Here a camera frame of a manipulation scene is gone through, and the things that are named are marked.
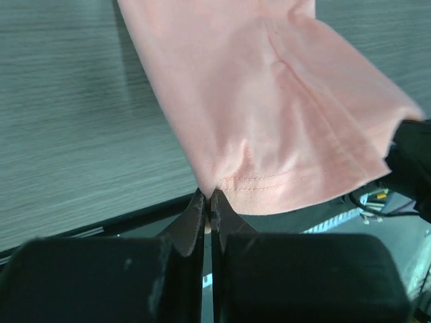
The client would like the salmon pink t shirt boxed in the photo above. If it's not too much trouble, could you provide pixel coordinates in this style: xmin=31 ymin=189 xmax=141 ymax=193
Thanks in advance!
xmin=119 ymin=1 xmax=424 ymax=215

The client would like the white slotted cable duct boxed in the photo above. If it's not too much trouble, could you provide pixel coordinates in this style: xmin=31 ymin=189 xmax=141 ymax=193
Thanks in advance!
xmin=303 ymin=208 xmax=360 ymax=234

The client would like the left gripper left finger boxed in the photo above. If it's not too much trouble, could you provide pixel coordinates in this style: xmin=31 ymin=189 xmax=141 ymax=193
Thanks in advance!
xmin=1 ymin=191 xmax=206 ymax=322

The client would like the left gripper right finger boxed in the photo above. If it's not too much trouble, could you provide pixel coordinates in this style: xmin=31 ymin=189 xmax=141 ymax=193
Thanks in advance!
xmin=210 ymin=190 xmax=411 ymax=322

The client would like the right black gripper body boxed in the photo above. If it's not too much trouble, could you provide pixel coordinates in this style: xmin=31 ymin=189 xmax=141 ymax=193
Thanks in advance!
xmin=378 ymin=119 xmax=431 ymax=222

